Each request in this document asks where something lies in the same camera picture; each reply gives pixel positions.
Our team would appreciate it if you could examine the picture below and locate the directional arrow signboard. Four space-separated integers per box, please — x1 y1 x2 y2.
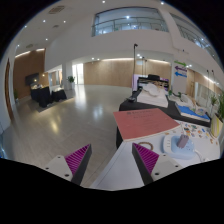
172 60 187 94

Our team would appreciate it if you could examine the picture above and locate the potted green plant far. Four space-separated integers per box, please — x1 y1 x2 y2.
67 76 75 90

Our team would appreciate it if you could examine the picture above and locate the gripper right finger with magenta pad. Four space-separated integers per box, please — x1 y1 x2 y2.
132 143 182 185

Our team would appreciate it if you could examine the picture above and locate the grey charger plug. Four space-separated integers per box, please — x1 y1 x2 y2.
177 134 189 148

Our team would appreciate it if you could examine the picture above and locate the white power cable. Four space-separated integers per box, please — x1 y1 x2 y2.
193 148 218 163

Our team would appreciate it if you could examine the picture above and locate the white architectural model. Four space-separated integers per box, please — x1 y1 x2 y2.
137 83 168 108

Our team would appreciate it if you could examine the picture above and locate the plant in yellow pot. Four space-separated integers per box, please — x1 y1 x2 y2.
210 92 224 138

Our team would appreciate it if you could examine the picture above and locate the wall television screen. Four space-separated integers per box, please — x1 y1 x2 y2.
25 73 39 86

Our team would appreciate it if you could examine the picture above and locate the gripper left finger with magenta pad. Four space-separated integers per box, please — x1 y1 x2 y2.
44 144 92 185

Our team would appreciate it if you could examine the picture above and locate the black draped table left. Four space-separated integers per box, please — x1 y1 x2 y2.
31 87 67 108

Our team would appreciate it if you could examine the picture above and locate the white table with stickers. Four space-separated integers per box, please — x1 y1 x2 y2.
91 121 220 191

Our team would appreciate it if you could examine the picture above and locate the brown ring bracelet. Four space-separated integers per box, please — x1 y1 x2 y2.
137 141 154 151

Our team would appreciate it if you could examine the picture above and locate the blue and white model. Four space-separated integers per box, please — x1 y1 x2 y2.
175 104 210 122

